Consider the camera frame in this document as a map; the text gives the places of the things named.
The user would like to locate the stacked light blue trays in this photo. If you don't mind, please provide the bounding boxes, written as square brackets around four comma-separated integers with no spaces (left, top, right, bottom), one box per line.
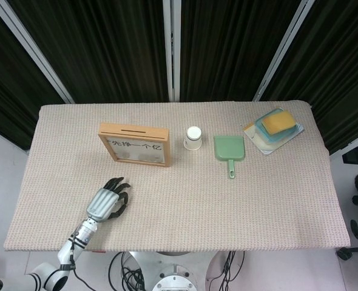
[243,121,305,156]

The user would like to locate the white frame post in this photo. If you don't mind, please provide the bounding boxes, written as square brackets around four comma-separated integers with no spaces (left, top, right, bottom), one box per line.
[252,0,318,101]
[0,0,75,104]
[162,0,182,102]

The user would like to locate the yellow sponge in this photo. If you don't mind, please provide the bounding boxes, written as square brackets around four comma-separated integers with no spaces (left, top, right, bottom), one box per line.
[263,110,297,136]

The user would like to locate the white paper cup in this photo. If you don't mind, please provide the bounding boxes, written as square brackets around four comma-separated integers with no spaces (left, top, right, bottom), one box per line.
[183,125,203,151]

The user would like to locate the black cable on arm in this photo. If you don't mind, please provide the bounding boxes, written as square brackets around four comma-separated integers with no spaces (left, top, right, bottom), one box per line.
[67,230,80,291]

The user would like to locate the white side desk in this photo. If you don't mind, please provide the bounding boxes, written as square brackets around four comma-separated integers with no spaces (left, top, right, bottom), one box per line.
[329,129,358,159]

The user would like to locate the wooden money box frame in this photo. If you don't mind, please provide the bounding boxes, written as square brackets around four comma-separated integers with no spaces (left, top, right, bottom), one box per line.
[98,122,171,169]

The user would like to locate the black floor cable bundle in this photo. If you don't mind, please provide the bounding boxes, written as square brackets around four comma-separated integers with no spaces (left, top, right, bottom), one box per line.
[211,250,246,291]
[109,251,146,291]

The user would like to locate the dark pleated curtain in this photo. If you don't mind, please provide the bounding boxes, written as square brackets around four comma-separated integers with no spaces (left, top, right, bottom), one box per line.
[0,0,67,151]
[178,0,302,102]
[262,0,358,154]
[7,0,171,102]

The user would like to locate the green plastic dustpan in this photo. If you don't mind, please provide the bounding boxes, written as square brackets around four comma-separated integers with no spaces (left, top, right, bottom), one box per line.
[213,135,248,179]

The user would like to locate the white silver robot base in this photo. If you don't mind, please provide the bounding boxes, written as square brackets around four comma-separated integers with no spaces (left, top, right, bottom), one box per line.
[127,250,218,291]

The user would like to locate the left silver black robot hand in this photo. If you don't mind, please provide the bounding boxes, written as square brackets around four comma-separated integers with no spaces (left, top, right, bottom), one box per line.
[86,176,132,224]

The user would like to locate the pink white woven tablecloth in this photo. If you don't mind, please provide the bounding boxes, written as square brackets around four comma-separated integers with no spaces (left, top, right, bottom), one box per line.
[3,99,351,252]

